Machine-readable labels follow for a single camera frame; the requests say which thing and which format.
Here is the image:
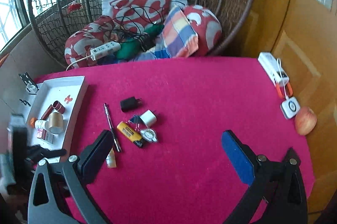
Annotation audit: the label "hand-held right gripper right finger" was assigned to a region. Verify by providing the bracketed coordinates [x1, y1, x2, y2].
[222, 130, 308, 224]

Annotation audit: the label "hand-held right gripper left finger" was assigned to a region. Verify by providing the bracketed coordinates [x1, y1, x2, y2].
[28, 130, 118, 224]

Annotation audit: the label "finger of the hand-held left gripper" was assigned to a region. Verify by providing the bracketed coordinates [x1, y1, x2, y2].
[26, 145, 67, 161]

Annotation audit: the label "small cream tube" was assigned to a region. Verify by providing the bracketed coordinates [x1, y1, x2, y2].
[106, 148, 117, 169]

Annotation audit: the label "red box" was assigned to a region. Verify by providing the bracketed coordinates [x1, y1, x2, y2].
[36, 128, 54, 144]

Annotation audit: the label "white bottle orange cap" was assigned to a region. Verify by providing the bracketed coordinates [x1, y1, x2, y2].
[29, 118, 50, 131]

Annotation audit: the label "brown tape roll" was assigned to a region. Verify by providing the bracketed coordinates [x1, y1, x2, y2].
[49, 111, 64, 134]

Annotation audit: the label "metal pen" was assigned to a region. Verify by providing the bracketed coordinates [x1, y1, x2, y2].
[104, 103, 122, 153]

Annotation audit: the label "dark red tube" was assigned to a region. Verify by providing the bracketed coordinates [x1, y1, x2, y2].
[41, 105, 54, 120]

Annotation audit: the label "yellow lighter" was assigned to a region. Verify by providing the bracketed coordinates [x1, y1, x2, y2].
[116, 121, 145, 148]

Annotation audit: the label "blue binder clip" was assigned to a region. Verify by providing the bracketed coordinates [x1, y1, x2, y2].
[128, 114, 143, 126]

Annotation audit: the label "round metal keychain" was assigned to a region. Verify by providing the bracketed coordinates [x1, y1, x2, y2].
[139, 128, 158, 143]

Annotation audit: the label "black charger plug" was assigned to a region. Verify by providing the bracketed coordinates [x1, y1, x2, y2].
[120, 97, 143, 112]

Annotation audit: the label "white charger plug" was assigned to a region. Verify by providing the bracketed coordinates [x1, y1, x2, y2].
[139, 109, 158, 126]

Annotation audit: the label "white tray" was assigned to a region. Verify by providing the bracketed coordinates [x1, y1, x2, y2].
[26, 76, 88, 164]

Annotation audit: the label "small white square device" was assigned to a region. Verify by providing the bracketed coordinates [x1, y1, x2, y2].
[280, 97, 301, 119]

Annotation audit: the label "pink tablecloth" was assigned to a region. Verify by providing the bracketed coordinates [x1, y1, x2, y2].
[34, 57, 315, 224]

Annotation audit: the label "red apple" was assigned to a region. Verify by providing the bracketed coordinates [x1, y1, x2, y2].
[294, 107, 317, 135]

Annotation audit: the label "white power bank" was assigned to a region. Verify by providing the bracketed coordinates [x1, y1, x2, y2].
[257, 52, 289, 85]

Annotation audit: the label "white power strip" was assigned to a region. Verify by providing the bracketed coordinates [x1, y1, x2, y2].
[90, 41, 122, 60]

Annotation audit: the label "green cloth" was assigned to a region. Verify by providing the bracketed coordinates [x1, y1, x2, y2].
[116, 24, 165, 59]

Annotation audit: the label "red white seat cushion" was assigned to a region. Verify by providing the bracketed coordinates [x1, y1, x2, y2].
[64, 5, 222, 68]

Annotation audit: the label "window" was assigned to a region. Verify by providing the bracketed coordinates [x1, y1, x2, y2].
[0, 0, 40, 51]

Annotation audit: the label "striped colourful cloth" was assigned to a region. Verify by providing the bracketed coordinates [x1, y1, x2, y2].
[137, 5, 198, 60]

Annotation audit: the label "wooden door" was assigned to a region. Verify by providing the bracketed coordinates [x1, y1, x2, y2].
[237, 0, 337, 214]

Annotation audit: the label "flat red white cushion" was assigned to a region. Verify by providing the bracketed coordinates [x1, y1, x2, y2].
[112, 0, 173, 25]

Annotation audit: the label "black metal bracket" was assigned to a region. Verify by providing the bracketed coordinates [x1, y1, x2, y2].
[18, 72, 36, 94]

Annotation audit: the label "orange strap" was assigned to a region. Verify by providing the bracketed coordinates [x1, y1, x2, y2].
[274, 81, 293, 97]

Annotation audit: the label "white charging cable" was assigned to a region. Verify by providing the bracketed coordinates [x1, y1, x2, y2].
[276, 58, 290, 98]

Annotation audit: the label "tangled black cables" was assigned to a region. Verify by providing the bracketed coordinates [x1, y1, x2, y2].
[99, 1, 185, 52]

